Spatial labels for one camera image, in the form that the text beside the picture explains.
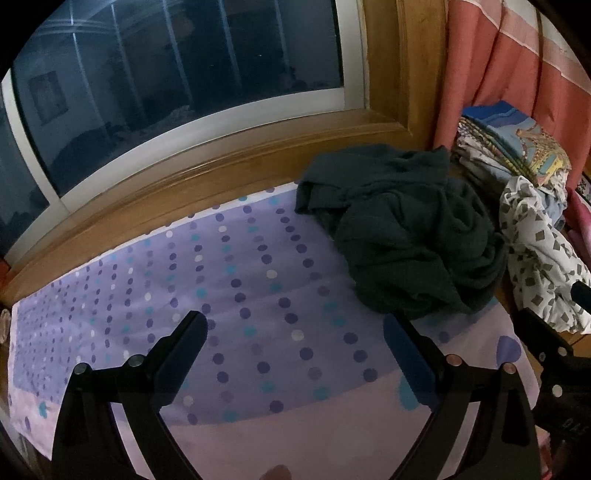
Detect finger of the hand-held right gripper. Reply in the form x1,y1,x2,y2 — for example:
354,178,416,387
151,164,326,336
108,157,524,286
514,307,574,371
571,282,591,315

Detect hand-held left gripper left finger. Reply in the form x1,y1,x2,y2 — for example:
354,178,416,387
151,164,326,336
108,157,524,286
50,311,209,480

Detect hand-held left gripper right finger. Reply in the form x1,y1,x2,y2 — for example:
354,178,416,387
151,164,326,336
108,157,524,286
382,313,542,480

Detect dark green pants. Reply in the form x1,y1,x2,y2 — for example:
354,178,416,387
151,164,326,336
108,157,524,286
295,144,507,320

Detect white patterned garment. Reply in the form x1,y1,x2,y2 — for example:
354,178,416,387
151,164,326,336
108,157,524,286
499,175,591,334

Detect pink cloth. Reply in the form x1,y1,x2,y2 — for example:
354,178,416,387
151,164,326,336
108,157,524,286
566,185,591,252

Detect purple dotted bedsheet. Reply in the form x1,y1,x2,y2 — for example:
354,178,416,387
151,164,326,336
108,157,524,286
7,180,542,480

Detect stack of folded patterned cloths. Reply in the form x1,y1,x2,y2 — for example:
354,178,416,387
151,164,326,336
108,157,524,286
454,102,574,197

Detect wooden window sill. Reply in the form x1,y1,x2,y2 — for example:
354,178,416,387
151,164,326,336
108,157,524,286
0,0,462,305

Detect red patterned curtain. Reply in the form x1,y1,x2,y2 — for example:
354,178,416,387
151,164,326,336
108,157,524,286
433,0,591,210

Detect white framed window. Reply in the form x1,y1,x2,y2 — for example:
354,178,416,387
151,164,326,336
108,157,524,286
0,0,371,259

